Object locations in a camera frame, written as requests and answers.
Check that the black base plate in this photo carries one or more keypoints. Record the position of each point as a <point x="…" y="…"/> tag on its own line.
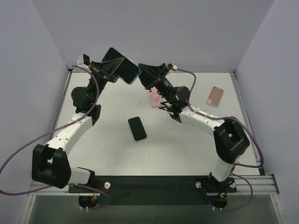
<point x="152" y="197"/>

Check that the blue phone case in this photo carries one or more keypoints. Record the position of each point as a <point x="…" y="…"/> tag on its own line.
<point x="130" y="71"/>

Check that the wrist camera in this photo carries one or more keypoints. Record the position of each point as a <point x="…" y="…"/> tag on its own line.
<point x="172" y="67"/>
<point x="83" y="61"/>

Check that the pink phone case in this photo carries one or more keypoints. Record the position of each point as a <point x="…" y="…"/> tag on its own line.
<point x="155" y="98"/>
<point x="215" y="97"/>

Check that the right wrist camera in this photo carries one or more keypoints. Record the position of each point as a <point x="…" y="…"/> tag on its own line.
<point x="172" y="67"/>

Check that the pink phone case on table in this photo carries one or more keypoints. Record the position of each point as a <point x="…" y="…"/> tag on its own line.
<point x="155" y="98"/>

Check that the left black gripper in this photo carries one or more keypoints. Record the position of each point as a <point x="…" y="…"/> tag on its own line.
<point x="103" y="71"/>

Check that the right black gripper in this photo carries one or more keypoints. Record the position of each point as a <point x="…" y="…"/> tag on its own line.
<point x="158" y="77"/>

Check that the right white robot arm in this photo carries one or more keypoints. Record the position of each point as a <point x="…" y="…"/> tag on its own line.
<point x="229" y="136"/>

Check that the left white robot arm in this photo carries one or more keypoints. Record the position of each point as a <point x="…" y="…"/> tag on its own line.
<point x="50" y="163"/>

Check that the aluminium frame rail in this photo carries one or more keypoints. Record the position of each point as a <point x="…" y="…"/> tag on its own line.
<point x="257" y="184"/>

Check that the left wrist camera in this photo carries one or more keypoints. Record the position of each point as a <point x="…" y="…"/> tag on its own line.
<point x="83" y="61"/>

